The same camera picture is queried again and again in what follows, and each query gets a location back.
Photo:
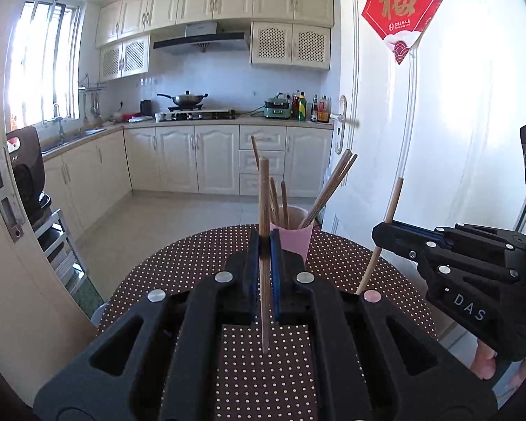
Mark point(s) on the wooden chopstick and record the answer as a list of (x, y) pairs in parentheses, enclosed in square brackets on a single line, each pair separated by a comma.
[(264, 206), (390, 210)]

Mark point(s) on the black rice cooker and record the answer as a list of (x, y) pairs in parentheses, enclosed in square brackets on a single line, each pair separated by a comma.
[(26, 162)]

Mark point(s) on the green countertop appliance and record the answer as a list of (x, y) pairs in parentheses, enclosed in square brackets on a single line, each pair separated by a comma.
[(277, 109)]

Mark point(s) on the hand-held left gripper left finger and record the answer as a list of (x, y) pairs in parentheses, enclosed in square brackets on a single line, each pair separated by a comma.
[(255, 280)]

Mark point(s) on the cream lower kitchen cabinets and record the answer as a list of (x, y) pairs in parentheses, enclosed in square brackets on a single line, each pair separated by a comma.
[(175, 158)]

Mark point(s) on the gas stove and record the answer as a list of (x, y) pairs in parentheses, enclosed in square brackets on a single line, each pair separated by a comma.
[(201, 115)]

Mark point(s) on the pink cup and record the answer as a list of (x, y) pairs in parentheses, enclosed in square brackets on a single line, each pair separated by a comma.
[(296, 241)]

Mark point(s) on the red diamond wall decoration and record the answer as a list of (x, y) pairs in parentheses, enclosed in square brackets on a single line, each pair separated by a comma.
[(399, 4)]

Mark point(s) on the kitchen window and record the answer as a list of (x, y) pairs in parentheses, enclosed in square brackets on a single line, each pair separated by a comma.
[(44, 61)]

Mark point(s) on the dark sauce bottle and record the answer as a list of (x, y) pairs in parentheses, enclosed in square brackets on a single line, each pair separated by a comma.
[(314, 109)]

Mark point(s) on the pile of wooden chopsticks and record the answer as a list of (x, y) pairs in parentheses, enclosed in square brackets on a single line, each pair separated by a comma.
[(285, 201)]

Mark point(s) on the hanging utensil rail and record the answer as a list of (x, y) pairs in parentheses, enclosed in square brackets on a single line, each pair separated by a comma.
[(94, 105)]

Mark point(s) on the steel sink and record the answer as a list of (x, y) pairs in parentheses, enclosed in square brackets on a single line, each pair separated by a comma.
[(87, 132)]

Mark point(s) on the steel wok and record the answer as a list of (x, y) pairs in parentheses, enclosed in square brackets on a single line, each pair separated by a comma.
[(186, 100)]

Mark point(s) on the steel range hood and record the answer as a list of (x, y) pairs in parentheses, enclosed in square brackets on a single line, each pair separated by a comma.
[(201, 41)]

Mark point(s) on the orange oil bottle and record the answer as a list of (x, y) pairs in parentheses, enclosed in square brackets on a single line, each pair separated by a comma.
[(323, 110)]

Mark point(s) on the green yellow bottle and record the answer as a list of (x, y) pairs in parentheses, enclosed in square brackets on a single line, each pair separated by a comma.
[(302, 107)]

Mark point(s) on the white panel door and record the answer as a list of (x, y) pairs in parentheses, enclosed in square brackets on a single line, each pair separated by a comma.
[(456, 118)]

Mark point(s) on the green floor mat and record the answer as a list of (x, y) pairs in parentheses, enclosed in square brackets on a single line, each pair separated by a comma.
[(90, 298)]

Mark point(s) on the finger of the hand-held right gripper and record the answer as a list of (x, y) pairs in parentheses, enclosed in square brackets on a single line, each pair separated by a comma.
[(421, 233), (399, 242)]

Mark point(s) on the red cap bottle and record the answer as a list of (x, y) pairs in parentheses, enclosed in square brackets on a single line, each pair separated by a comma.
[(295, 106)]

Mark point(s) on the chrome faucet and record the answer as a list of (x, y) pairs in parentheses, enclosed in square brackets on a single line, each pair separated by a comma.
[(60, 127)]

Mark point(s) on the white wall outlet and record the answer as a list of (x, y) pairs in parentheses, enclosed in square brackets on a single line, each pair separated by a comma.
[(147, 81)]

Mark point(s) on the cream door with lock plate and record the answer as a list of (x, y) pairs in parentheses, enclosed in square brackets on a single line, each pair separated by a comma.
[(26, 272)]

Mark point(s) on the person's right hand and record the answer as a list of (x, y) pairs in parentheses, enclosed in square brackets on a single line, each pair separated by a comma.
[(482, 359)]

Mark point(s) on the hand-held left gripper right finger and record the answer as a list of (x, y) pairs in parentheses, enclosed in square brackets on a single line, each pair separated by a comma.
[(275, 280)]

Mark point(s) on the black kettle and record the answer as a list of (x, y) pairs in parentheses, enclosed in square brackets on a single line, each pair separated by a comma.
[(146, 107)]

